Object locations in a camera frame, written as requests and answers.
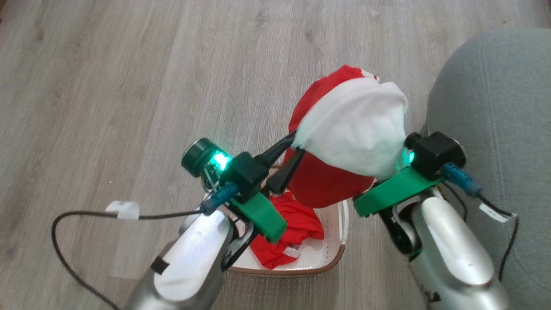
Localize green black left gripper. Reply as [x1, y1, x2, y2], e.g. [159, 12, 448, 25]
[181, 130, 307, 242]

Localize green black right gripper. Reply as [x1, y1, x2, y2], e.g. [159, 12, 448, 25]
[353, 166, 445, 218]

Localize plain red garment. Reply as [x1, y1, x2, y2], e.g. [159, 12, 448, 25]
[249, 192, 325, 270]

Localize red and white garment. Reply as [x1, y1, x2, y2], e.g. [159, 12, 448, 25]
[286, 65, 409, 209]

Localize cream laundry basket brown rim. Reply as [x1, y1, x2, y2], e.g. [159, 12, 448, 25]
[202, 164, 350, 276]

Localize grey fabric sofa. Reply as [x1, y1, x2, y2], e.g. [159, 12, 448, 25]
[426, 28, 551, 310]

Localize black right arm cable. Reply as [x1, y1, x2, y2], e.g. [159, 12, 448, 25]
[441, 163, 520, 282]

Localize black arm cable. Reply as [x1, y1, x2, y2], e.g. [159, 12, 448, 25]
[52, 181, 240, 310]
[441, 163, 520, 282]

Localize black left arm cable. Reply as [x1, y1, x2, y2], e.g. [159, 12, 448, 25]
[52, 181, 240, 310]

